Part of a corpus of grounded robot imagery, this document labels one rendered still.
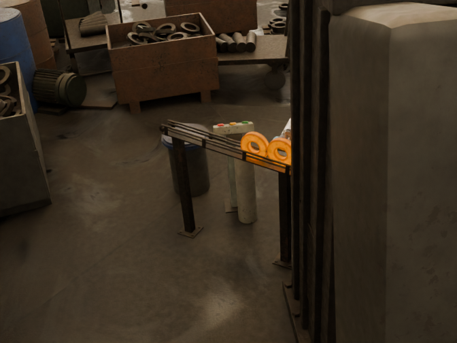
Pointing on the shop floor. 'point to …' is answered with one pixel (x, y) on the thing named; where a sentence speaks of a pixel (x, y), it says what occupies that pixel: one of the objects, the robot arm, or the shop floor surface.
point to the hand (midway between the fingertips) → (281, 149)
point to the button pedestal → (233, 132)
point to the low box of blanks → (162, 58)
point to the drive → (394, 172)
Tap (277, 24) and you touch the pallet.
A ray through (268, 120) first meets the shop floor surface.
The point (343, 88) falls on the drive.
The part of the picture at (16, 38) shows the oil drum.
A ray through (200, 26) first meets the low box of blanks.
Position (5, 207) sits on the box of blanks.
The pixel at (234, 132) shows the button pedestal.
